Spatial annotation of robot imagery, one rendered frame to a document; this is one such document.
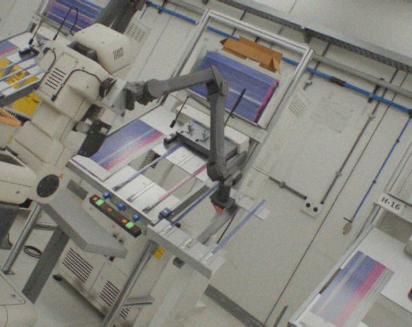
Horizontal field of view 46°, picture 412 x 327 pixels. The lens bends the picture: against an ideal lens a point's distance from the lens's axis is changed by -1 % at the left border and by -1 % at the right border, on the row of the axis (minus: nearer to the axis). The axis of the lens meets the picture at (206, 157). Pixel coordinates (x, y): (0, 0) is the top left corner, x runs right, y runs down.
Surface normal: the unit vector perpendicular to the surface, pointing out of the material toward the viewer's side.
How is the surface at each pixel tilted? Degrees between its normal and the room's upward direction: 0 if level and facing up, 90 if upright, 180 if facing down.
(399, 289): 44
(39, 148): 82
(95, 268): 90
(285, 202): 90
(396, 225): 90
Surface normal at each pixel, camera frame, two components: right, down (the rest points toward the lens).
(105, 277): -0.44, -0.21
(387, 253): 0.04, -0.77
